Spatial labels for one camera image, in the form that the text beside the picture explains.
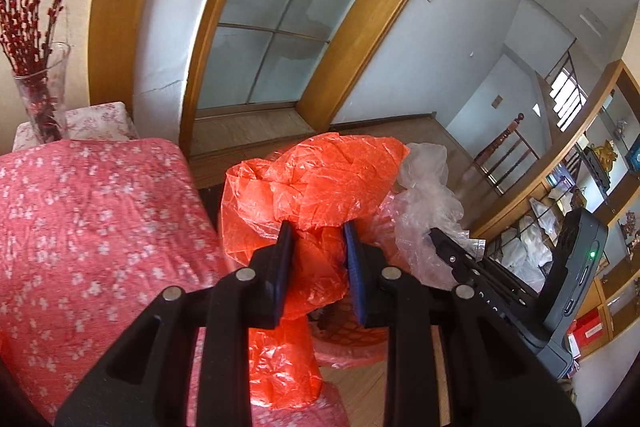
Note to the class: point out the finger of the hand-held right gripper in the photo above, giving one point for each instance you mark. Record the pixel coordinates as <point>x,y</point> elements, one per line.
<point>452,252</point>

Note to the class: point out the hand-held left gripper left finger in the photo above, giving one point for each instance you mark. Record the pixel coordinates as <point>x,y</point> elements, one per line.
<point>284,259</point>

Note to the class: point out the pale floral cloth cover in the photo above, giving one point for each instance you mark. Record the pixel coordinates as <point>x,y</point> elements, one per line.
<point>95,124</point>

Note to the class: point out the frosted glass door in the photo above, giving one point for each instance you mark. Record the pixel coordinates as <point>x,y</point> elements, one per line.
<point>290,17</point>

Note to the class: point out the red lined waste bin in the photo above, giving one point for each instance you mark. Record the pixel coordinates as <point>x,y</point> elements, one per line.
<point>350,339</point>

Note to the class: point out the barred window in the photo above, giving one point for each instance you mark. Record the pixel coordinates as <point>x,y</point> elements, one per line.
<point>567,99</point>

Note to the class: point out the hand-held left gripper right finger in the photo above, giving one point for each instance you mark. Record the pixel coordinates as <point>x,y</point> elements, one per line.
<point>352,267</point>

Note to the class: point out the white plastic bag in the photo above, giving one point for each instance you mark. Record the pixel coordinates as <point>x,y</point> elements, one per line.
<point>525,257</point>

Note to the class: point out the clear bubble plastic bag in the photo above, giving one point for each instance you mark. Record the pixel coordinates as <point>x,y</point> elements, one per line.
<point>425,207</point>

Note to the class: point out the wooden display shelf unit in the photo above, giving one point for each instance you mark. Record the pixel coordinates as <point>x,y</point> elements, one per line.
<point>615,257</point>

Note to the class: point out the wooden stair railing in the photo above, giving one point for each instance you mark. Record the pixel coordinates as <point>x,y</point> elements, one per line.
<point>505,147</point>

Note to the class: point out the red box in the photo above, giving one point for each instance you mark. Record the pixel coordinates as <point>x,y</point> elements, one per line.
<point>590,329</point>

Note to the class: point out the wooden door frame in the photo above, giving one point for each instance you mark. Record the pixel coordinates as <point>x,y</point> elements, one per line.
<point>360,32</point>

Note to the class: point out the wooden door post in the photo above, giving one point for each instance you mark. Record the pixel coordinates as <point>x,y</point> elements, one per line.
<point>125,7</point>

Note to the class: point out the glass vase with red branches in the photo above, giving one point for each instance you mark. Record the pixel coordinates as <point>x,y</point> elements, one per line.
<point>25,7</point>

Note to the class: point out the orange plastic bag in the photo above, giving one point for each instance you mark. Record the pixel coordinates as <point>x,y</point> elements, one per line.
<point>320,187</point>

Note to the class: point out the pink floral tablecloth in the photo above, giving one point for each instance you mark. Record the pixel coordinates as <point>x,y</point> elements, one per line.
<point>75,232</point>

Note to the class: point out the gold figurine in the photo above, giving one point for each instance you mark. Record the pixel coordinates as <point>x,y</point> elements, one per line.
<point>603,154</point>

